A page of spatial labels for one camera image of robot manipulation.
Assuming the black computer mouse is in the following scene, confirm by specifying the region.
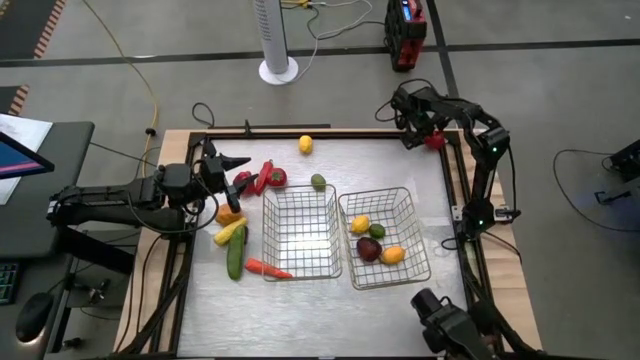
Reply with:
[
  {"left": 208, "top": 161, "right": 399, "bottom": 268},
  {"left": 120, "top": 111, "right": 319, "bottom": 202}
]
[{"left": 14, "top": 292, "right": 55, "bottom": 344}]

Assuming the gold wire fruit basket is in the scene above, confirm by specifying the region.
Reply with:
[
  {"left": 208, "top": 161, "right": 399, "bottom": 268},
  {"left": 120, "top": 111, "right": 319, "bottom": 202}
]
[{"left": 337, "top": 186, "right": 432, "bottom": 291}]

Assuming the yellow toy corn cob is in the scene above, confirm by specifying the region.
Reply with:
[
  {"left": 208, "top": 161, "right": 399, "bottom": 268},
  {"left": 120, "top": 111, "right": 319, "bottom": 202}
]
[{"left": 213, "top": 216, "right": 248, "bottom": 247}]

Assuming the black keyboard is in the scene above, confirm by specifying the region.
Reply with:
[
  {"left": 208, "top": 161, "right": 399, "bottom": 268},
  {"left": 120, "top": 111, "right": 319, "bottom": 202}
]
[{"left": 0, "top": 262, "right": 20, "bottom": 306}]

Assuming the white tower fan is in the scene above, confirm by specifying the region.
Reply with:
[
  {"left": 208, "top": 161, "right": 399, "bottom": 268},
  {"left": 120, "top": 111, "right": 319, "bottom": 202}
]
[{"left": 252, "top": 0, "right": 300, "bottom": 86}]

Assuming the long black floor cable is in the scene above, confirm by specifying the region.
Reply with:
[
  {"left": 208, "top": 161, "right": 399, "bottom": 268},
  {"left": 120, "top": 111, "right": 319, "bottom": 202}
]
[{"left": 552, "top": 148, "right": 640, "bottom": 234}]

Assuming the yellow-orange toy mango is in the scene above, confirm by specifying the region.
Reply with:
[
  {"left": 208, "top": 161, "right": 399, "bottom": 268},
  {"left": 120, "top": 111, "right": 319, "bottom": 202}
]
[{"left": 380, "top": 245, "right": 407, "bottom": 266}]

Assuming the red toy bell pepper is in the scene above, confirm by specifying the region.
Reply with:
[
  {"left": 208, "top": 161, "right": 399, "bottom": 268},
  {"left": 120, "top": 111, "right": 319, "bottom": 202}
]
[{"left": 232, "top": 170, "right": 257, "bottom": 197}]

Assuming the black equipment box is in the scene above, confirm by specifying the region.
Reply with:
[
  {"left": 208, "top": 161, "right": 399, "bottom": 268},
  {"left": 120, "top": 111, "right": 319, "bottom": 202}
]
[{"left": 602, "top": 139, "right": 640, "bottom": 184}]

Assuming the red toy apple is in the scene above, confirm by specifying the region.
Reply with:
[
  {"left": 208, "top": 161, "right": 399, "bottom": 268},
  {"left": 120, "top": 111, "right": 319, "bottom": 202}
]
[{"left": 424, "top": 130, "right": 448, "bottom": 151}]

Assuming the wooden table board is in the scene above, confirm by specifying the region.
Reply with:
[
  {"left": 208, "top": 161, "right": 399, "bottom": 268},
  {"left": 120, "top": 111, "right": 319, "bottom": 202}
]
[{"left": 113, "top": 128, "right": 544, "bottom": 354}]

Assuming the black desk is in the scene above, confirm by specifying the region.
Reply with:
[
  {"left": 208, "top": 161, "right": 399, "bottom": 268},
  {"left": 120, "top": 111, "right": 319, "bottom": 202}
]
[{"left": 0, "top": 121, "right": 96, "bottom": 259}]

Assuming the green toy cucumber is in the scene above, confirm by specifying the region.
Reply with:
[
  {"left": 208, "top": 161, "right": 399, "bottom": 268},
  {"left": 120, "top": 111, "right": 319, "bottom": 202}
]
[{"left": 226, "top": 224, "right": 247, "bottom": 281}]

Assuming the gold wire vegetable basket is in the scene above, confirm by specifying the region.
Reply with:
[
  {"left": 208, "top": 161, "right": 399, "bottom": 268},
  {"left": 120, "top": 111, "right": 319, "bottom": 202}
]
[{"left": 261, "top": 183, "right": 344, "bottom": 283}]

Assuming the red toy chili pepper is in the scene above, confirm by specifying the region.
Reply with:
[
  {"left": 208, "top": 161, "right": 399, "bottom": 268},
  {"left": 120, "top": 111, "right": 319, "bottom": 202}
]
[{"left": 254, "top": 159, "right": 275, "bottom": 197}]

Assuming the black looped floor cable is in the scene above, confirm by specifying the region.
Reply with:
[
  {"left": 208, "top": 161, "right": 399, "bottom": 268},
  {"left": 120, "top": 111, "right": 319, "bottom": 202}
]
[{"left": 191, "top": 102, "right": 216, "bottom": 129}]

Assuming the hazard striped floor mat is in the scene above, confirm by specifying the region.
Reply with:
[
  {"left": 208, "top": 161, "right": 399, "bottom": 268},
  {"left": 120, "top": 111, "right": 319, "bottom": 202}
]
[
  {"left": 0, "top": 0, "right": 69, "bottom": 61},
  {"left": 0, "top": 84, "right": 30, "bottom": 117}
]

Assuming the black camera on mount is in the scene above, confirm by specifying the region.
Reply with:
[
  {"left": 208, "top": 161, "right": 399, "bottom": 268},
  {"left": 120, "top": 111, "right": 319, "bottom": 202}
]
[{"left": 409, "top": 287, "right": 506, "bottom": 360}]

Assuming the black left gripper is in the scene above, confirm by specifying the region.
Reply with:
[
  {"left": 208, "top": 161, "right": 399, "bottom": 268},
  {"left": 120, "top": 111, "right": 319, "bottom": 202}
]
[{"left": 200, "top": 154, "right": 260, "bottom": 214}]

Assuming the red and black battery box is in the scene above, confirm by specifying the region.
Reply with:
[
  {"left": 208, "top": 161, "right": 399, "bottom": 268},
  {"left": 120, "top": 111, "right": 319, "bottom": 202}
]
[{"left": 383, "top": 0, "right": 428, "bottom": 73}]

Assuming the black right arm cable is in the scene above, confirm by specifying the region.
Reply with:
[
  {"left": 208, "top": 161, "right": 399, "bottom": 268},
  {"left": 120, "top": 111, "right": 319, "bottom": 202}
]
[{"left": 374, "top": 78, "right": 436, "bottom": 124}]

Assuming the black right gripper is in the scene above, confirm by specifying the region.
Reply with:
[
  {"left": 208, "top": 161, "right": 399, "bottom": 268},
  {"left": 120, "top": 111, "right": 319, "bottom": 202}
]
[{"left": 402, "top": 102, "right": 451, "bottom": 150}]

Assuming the orange-red toy carrot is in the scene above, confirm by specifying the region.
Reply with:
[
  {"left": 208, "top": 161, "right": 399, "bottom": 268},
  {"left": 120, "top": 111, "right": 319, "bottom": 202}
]
[{"left": 244, "top": 257, "right": 294, "bottom": 280}]

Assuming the computer monitor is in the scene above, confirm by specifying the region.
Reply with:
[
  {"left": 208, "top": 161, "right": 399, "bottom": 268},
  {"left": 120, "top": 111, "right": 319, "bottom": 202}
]
[{"left": 0, "top": 130, "right": 55, "bottom": 180}]

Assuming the black aluminium table frame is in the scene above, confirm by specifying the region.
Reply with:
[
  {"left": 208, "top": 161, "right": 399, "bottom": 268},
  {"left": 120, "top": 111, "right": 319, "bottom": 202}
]
[{"left": 119, "top": 127, "right": 544, "bottom": 360}]

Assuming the yellow floor cable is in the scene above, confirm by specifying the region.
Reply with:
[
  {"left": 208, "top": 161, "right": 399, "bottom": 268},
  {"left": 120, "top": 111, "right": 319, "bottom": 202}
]
[{"left": 82, "top": 0, "right": 160, "bottom": 179}]

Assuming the orange toy bell pepper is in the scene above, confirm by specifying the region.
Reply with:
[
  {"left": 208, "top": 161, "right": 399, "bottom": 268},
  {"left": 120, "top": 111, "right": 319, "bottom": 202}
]
[{"left": 215, "top": 203, "right": 244, "bottom": 227}]

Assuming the white floor cable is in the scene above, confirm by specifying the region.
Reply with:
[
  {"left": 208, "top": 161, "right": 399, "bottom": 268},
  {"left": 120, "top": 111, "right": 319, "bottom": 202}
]
[{"left": 279, "top": 0, "right": 386, "bottom": 84}]

